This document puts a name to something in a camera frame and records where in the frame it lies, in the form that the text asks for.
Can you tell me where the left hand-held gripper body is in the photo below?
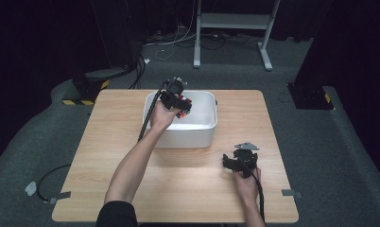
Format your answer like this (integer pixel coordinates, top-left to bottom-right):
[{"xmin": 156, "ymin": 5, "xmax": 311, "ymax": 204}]
[{"xmin": 160, "ymin": 77, "xmax": 189, "ymax": 112}]

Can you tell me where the black stand base striped edge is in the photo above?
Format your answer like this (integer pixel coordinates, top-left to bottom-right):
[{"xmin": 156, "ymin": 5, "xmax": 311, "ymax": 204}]
[
  {"xmin": 286, "ymin": 81, "xmax": 335, "ymax": 111},
  {"xmin": 71, "ymin": 73, "xmax": 111, "ymax": 102}
]

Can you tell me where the white plastic storage box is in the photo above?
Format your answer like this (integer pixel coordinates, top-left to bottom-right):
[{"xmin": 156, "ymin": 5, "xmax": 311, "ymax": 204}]
[{"xmin": 142, "ymin": 90, "xmax": 218, "ymax": 149}]

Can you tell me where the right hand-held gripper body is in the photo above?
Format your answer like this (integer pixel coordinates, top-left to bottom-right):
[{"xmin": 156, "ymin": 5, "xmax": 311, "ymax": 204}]
[{"xmin": 231, "ymin": 141, "xmax": 261, "ymax": 180}]

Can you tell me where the bundle of floor cables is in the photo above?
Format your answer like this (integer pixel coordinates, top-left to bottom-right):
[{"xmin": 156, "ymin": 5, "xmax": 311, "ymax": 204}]
[{"xmin": 144, "ymin": 27, "xmax": 263, "ymax": 52}]

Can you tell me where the person's left hand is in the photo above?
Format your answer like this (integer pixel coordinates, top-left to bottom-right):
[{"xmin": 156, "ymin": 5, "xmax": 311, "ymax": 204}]
[{"xmin": 149, "ymin": 99, "xmax": 181, "ymax": 132}]

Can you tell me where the black cable with white plug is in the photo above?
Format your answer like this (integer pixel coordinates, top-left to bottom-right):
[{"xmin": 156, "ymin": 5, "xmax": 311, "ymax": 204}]
[{"xmin": 24, "ymin": 163, "xmax": 73, "ymax": 203}]

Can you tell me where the white floor cable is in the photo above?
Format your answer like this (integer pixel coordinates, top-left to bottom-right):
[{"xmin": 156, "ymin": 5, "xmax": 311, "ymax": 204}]
[{"xmin": 143, "ymin": 15, "xmax": 199, "ymax": 61}]

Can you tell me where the grey tape strip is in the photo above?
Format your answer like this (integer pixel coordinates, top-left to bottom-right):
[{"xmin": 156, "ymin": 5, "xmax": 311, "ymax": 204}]
[
  {"xmin": 281, "ymin": 188, "xmax": 303, "ymax": 200},
  {"xmin": 48, "ymin": 190, "xmax": 72, "ymax": 205}
]

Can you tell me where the black floor cable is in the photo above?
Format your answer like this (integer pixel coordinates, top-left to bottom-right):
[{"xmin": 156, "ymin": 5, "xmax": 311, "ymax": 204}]
[{"xmin": 128, "ymin": 54, "xmax": 147, "ymax": 91}]

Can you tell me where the person's right hand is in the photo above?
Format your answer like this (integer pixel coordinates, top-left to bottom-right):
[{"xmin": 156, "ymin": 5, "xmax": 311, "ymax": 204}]
[{"xmin": 233, "ymin": 166, "xmax": 263, "ymax": 204}]

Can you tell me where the black sleeve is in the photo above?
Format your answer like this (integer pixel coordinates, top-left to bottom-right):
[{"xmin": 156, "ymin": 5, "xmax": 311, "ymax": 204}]
[{"xmin": 95, "ymin": 200, "xmax": 139, "ymax": 227}]

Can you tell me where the multicoloured puzzle cube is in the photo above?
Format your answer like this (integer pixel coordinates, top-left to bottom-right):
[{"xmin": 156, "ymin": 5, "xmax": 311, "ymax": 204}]
[{"xmin": 175, "ymin": 97, "xmax": 193, "ymax": 120}]

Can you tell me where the white metal stand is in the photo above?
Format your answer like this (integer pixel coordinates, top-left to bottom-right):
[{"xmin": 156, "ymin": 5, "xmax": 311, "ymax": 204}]
[{"xmin": 193, "ymin": 0, "xmax": 283, "ymax": 72}]

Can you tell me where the yellow black striped tape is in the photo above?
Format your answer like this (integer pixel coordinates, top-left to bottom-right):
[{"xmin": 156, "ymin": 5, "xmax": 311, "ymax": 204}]
[{"xmin": 61, "ymin": 99, "xmax": 95, "ymax": 107}]

